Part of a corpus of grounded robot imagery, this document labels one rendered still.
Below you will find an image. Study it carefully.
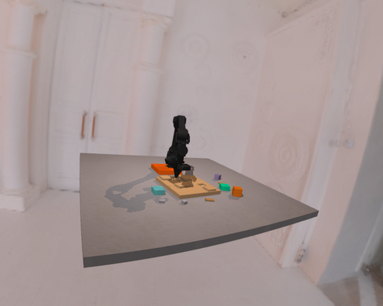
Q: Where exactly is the green square block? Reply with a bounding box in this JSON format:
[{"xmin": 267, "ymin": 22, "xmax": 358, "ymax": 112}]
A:
[{"xmin": 219, "ymin": 183, "xmax": 230, "ymax": 191}]

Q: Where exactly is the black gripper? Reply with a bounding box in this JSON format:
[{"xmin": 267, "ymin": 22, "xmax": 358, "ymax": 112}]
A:
[{"xmin": 171, "ymin": 152, "xmax": 191, "ymax": 178}]

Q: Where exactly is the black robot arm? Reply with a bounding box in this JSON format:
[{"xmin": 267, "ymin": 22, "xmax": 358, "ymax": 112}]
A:
[{"xmin": 165, "ymin": 115, "xmax": 190, "ymax": 168}]

